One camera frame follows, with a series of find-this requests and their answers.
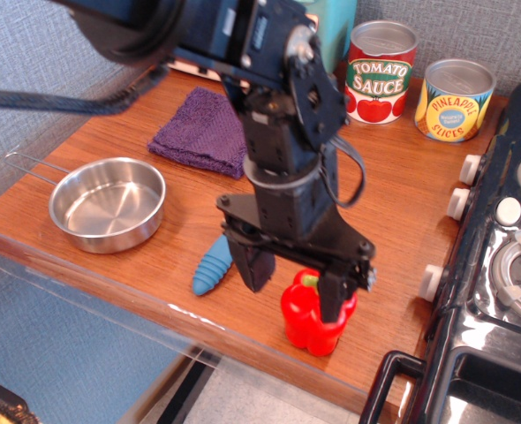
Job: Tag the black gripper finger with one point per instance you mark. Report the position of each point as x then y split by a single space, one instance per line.
337 295
255 266

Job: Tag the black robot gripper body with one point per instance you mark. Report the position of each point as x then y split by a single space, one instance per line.
300 222

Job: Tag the red toy capsicum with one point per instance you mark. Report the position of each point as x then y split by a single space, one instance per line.
301 308

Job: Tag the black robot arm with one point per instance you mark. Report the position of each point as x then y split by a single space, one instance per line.
290 130

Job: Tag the white stove knob lower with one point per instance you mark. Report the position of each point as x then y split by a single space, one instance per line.
430 282

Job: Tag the white stove knob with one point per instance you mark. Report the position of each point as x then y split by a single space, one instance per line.
430 282
457 203
469 169

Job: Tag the purple folded cloth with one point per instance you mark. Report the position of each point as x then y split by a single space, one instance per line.
204 134

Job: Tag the white stove knob middle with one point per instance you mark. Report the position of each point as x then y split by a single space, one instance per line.
457 203

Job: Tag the stainless steel pan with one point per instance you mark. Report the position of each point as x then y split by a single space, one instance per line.
104 207

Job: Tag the black toy stove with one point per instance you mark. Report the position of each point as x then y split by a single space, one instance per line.
471 371

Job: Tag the white stove knob upper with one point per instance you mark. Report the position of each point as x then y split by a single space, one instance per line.
469 169

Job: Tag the tomato sauce can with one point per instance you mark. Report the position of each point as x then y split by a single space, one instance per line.
379 70

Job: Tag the pineapple slices can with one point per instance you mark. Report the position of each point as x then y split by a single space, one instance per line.
453 100

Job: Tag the clear acrylic table guard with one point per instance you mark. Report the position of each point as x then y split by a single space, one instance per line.
154 281

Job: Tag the toy microwave oven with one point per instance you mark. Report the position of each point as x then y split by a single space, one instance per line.
335 26

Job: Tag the blue handled metal fork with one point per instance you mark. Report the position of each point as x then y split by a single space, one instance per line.
213 266

